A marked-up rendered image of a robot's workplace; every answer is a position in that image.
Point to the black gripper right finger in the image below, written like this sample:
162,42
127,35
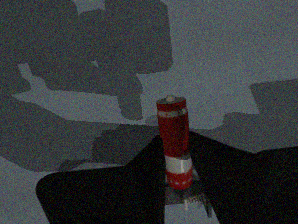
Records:
242,187

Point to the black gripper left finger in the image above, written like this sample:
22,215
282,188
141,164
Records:
136,189

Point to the red and silver battery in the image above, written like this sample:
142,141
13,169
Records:
173,124

